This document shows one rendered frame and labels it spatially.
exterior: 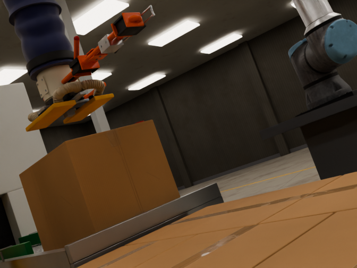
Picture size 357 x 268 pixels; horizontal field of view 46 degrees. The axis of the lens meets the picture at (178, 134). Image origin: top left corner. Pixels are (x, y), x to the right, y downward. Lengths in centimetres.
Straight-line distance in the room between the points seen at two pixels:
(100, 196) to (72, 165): 15
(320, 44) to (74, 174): 102
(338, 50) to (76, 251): 113
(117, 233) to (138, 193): 21
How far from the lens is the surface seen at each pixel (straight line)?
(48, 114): 182
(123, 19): 148
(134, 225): 153
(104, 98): 186
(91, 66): 174
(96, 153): 159
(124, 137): 166
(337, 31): 166
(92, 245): 145
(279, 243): 73
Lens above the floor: 71
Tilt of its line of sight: 5 degrees up
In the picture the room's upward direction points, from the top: 20 degrees counter-clockwise
